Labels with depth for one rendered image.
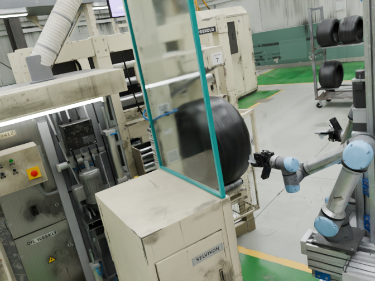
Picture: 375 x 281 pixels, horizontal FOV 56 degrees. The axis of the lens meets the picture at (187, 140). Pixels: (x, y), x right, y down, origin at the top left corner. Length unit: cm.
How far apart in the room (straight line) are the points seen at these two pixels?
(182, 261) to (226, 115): 104
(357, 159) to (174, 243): 87
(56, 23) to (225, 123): 111
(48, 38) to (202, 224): 134
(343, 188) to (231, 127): 73
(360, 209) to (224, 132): 89
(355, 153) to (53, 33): 166
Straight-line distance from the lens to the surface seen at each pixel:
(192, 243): 143
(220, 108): 220
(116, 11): 605
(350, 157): 172
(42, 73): 216
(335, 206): 188
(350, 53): 1316
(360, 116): 209
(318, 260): 225
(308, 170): 199
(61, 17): 220
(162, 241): 135
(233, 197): 243
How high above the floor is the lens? 192
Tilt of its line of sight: 17 degrees down
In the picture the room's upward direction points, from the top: 11 degrees counter-clockwise
